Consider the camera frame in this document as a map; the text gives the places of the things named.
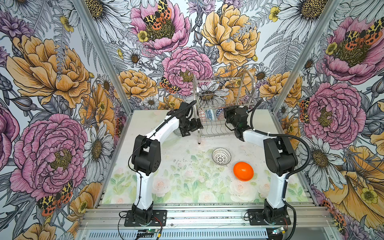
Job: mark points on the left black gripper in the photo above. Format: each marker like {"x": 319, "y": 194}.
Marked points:
{"x": 194, "y": 127}

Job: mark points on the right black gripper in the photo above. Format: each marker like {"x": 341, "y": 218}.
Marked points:
{"x": 227, "y": 110}

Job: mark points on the dark blue patterned bowl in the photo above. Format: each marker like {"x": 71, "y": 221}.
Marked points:
{"x": 202, "y": 116}

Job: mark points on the blue floral bowl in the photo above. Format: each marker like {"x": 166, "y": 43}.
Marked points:
{"x": 210, "y": 115}

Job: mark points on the silver wire dish rack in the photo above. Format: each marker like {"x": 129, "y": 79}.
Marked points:
{"x": 219, "y": 93}

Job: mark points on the green patterned bowl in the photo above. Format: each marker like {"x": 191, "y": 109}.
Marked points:
{"x": 177, "y": 132}

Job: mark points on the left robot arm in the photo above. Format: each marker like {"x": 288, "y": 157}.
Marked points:
{"x": 146, "y": 157}

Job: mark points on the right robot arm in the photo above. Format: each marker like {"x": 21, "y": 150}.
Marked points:
{"x": 280, "y": 160}

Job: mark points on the white black lattice bowl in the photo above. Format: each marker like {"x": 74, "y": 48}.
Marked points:
{"x": 221, "y": 156}

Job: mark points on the orange plastic bowl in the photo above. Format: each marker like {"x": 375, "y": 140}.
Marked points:
{"x": 243, "y": 171}

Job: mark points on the green circuit board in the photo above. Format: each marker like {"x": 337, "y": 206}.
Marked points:
{"x": 277, "y": 231}

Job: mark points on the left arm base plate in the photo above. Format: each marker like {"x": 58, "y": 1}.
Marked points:
{"x": 156, "y": 217}

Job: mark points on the left aluminium corner post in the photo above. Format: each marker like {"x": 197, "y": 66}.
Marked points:
{"x": 93, "y": 34}

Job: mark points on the aluminium corner post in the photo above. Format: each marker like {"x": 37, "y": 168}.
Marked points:
{"x": 313, "y": 38}
{"x": 93, "y": 34}

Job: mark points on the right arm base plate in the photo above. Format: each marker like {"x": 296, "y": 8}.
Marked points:
{"x": 266, "y": 217}

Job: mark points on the right aluminium corner post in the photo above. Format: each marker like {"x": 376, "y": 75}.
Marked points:
{"x": 313, "y": 38}

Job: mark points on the aluminium front rail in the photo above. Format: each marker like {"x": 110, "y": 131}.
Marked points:
{"x": 214, "y": 222}

